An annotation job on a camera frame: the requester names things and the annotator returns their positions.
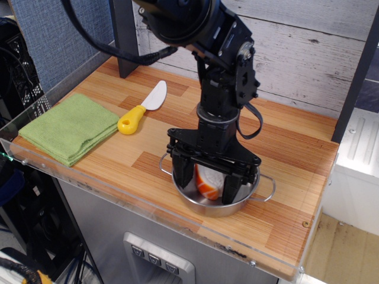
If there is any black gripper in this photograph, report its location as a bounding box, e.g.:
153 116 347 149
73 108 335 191
166 106 262 205

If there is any white orange toy sushi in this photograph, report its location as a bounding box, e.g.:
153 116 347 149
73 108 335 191
195 164 224 201

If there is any small steel pot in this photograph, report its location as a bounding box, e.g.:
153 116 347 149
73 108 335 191
159 153 276 217

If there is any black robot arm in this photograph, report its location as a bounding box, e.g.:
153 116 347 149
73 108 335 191
139 1 261 205

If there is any steel cabinet with dispenser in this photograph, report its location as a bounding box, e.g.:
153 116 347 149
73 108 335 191
60 182 278 283

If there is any green folded cloth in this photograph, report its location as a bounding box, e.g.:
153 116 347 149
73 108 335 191
19 93 118 167

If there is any white metal side unit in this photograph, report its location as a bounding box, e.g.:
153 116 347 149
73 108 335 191
322 108 378 235

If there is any yellow object bottom left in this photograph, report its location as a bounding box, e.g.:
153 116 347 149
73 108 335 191
34 270 53 284

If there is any yellow handled toy knife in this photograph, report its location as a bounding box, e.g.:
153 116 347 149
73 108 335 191
117 80 167 135

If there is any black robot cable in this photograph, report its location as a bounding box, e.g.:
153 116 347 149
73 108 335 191
60 0 178 66

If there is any dark right frame post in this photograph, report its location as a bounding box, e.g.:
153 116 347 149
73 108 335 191
331 8 378 143

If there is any dark frame post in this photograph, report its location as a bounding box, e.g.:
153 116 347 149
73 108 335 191
331 8 378 143
108 0 141 79

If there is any dark left frame post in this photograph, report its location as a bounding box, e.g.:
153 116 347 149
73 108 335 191
108 0 141 79

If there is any black crate with cables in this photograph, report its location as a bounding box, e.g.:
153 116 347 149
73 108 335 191
1 17 51 127

